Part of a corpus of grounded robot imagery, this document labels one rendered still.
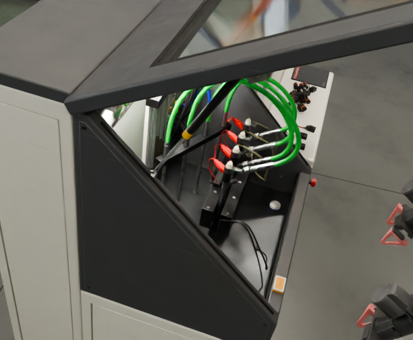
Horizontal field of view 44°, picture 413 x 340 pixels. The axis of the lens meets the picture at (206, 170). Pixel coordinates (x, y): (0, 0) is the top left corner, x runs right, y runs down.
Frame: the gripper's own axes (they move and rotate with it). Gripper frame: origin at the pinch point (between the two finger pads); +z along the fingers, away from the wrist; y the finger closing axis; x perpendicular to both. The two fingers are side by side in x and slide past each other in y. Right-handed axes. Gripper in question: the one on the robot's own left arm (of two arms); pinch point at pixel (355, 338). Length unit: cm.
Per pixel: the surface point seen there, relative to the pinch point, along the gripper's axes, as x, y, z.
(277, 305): -17.0, -2.3, 13.9
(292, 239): -20.7, -27.8, 15.8
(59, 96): -92, 13, -7
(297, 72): -49, -122, 27
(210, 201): -47, -25, 26
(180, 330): -29, 8, 40
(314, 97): -38, -107, 21
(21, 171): -91, 15, 21
